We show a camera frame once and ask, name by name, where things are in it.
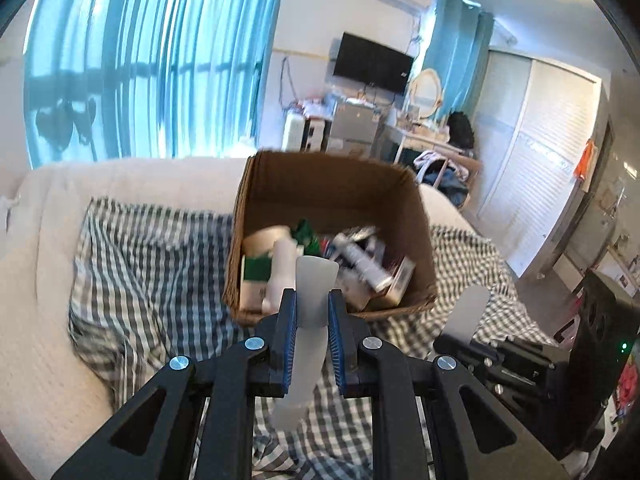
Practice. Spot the white dressing table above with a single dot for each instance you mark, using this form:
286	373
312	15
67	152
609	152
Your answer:
404	139

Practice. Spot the oval vanity mirror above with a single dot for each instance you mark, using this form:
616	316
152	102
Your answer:
425	94

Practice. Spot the black backpack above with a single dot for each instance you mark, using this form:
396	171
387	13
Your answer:
461	133

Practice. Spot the green white carton box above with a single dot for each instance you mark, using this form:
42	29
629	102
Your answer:
254	277

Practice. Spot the wooden chair with clothes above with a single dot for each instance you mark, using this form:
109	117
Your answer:
448	172

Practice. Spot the white purple cream tube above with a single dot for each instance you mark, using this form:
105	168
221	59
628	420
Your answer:
372	272

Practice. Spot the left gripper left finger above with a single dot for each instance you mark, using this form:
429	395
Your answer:
194	419

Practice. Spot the silver mini fridge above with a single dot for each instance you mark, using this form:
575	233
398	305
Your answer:
354	129

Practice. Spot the small white red box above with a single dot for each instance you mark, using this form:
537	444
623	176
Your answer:
391	297

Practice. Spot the teal window curtain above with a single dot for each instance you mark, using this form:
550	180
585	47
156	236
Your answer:
109	79

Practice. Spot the white plastic bottle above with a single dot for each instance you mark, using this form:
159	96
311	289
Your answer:
283	274

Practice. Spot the black wall television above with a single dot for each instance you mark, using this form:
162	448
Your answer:
373	64

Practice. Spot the teal curtain by wardrobe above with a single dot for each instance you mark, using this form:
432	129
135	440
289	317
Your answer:
458	53

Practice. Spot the brown cardboard box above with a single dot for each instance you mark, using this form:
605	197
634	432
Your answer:
334	193

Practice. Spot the masking tape roll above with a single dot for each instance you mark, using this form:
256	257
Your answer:
262	241

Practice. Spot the checkered plaid cloth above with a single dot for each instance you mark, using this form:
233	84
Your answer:
148	286

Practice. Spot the white bed blanket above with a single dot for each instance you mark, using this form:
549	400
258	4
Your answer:
51	401

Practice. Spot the white louvered wardrobe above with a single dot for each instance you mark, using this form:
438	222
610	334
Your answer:
532	122

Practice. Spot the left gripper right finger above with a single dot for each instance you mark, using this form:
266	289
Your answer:
430	420

